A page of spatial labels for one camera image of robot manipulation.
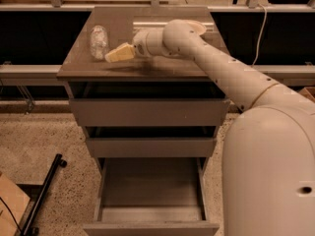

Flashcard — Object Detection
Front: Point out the white bowl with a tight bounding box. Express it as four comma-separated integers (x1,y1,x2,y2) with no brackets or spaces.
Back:
188,21,207,35

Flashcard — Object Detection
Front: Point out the grey middle drawer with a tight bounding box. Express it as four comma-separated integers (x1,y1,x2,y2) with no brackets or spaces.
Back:
86,126,217,158

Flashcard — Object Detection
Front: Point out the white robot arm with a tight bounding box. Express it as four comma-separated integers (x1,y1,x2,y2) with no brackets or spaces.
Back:
105,20,315,236

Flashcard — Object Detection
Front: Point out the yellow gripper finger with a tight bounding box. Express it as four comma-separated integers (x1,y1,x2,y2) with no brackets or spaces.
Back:
105,42,135,63

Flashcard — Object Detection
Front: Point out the grey drawer cabinet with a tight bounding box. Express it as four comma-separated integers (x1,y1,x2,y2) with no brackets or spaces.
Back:
57,7,229,236

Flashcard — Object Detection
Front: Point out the clear plastic water bottle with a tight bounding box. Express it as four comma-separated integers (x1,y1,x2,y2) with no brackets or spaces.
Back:
90,25,109,60

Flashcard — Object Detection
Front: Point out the cardboard box left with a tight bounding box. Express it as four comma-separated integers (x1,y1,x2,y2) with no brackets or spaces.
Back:
0,173,31,236

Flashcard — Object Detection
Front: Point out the grey top drawer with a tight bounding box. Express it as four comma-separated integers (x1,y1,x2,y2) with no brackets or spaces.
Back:
70,81,229,127

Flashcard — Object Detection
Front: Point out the white cable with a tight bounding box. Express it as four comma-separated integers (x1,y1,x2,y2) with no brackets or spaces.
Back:
251,4,269,67

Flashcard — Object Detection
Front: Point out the grey open bottom drawer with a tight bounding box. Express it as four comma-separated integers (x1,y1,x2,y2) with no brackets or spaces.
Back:
84,157,220,236

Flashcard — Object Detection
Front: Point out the black wheeled stand leg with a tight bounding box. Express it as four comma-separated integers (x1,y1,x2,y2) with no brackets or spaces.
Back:
20,153,67,236

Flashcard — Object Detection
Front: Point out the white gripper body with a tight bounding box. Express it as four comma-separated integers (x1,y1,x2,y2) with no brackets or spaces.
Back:
133,29,151,57

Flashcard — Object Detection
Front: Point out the black cable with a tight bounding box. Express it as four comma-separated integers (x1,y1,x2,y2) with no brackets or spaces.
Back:
0,196,24,234

